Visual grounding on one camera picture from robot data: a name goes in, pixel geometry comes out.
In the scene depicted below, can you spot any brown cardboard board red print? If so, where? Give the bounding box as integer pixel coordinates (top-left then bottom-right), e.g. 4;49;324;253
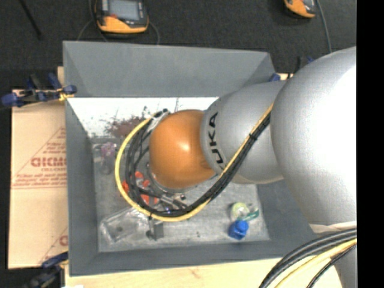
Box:
7;88;70;270

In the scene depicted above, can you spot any clear plastic box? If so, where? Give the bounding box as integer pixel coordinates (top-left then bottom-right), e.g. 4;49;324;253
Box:
100;207;151;243

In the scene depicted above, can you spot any orange plastic toy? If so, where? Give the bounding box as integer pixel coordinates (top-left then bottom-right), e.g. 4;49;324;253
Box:
121;170;160;206

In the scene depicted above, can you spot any blue plastic toy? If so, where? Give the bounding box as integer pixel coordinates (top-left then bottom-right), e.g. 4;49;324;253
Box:
227;219;250;241

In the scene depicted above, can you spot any purple small toy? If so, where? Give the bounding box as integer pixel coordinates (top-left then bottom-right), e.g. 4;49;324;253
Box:
98;142;118;175

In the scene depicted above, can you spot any grey metal bin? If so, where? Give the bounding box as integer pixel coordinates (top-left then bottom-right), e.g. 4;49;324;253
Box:
62;40;319;275

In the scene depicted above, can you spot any green and clear plastic roll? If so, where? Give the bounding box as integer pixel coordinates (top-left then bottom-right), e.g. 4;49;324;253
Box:
230;202;260;221

